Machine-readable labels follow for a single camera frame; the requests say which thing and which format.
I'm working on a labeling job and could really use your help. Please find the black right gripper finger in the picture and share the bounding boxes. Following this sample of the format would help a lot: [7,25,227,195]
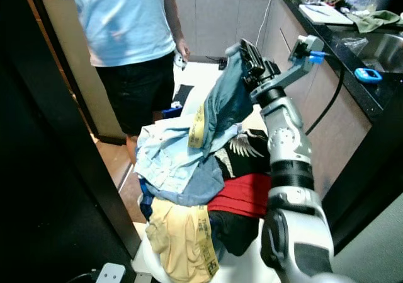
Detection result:
[239,38,259,73]
[247,39,269,66]

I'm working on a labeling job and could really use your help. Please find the blue-grey trousers with yellow tag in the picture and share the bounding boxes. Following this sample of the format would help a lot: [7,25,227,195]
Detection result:
[188,42,256,153]

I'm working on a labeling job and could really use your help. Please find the small black floor object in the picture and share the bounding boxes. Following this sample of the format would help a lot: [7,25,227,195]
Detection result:
[207,56,229,71]

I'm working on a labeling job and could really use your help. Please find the small white handheld controller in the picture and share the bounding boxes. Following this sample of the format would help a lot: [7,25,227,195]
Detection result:
[174,51,188,70]

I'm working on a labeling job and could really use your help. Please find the white cutting board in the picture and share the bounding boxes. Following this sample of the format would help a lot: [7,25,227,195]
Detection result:
[298,4,355,25]

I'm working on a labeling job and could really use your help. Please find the black garment with wing print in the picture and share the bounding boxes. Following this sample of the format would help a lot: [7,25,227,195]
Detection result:
[214,129,273,180]

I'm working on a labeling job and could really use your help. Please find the kitchen cabinet with black countertop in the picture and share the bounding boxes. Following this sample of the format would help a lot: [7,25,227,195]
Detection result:
[38,0,403,199]

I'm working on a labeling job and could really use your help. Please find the small blue floor object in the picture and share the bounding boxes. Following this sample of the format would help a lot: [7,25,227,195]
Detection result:
[162,105,183,119]

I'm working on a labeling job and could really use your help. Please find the green cloth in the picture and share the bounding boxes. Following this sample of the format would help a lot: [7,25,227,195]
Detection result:
[353,9,403,33]

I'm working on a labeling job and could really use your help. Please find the stainless steel sink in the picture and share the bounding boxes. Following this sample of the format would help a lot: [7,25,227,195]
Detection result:
[340,30,403,76]

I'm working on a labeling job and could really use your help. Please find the red garment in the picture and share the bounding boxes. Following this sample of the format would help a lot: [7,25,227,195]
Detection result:
[207,173,273,219]

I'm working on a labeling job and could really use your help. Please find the light blue denim shirt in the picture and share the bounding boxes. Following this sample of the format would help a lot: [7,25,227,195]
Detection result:
[134,116,240,193]

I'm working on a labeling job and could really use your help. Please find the blue denim garment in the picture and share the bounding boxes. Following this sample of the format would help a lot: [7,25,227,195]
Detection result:
[145,163,227,207]

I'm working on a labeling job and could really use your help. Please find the person in light blue shirt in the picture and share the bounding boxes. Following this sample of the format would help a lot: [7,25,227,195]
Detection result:
[33,0,191,165]

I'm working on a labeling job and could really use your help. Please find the plain black garment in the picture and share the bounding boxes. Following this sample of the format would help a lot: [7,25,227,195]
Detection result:
[209,211,266,257]

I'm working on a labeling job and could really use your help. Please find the beige shorts with yellow tag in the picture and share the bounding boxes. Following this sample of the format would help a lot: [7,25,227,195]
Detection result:
[145,198,222,283]

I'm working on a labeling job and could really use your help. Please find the black cabinet side panel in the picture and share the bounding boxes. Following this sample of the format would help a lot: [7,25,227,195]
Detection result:
[0,0,143,283]

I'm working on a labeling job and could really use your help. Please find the white grey plastic block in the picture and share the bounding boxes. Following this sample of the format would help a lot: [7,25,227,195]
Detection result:
[98,262,127,283]

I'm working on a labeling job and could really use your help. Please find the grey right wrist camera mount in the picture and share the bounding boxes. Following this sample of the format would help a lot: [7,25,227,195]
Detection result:
[250,35,328,105]

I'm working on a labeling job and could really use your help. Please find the white power cable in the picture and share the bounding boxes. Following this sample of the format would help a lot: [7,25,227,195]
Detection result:
[255,0,284,47]

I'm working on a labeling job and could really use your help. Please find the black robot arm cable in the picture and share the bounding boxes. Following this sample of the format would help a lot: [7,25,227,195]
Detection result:
[305,62,347,137]

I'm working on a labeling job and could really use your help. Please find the blue plastic ring tool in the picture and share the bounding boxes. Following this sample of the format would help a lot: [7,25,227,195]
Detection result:
[354,67,383,84]

